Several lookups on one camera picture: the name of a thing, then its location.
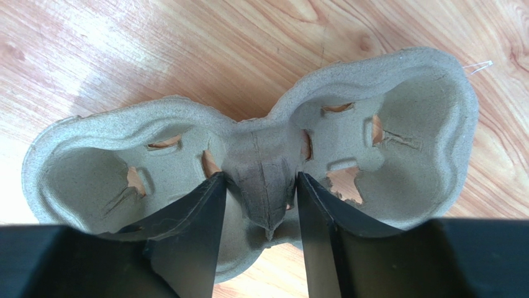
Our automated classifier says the grey pulp cup carrier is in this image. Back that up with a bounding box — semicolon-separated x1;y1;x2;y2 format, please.
22;47;479;282

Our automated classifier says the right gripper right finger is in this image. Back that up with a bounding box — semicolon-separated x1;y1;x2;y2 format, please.
296;172;528;297

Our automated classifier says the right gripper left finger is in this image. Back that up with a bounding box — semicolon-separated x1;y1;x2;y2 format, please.
1;172;227;297

